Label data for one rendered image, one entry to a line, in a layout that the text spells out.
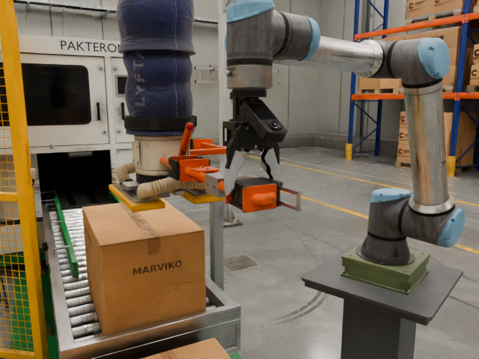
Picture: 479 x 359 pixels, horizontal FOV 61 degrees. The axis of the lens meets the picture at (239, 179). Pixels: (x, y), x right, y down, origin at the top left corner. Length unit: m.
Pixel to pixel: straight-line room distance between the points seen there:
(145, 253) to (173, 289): 0.20
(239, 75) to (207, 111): 10.64
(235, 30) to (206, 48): 10.69
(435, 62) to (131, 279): 1.25
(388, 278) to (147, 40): 1.19
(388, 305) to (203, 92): 10.17
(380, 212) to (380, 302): 0.34
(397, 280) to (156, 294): 0.91
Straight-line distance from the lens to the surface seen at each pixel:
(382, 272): 1.67
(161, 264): 1.61
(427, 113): 1.39
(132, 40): 1.28
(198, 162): 1.09
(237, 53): 0.80
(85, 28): 10.56
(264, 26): 0.81
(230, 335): 1.83
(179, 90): 1.28
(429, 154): 1.45
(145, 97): 1.26
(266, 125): 0.75
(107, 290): 1.60
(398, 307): 1.57
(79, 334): 1.86
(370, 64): 1.35
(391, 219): 1.65
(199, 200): 1.25
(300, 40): 0.88
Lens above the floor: 1.45
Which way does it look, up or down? 11 degrees down
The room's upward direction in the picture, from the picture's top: straight up
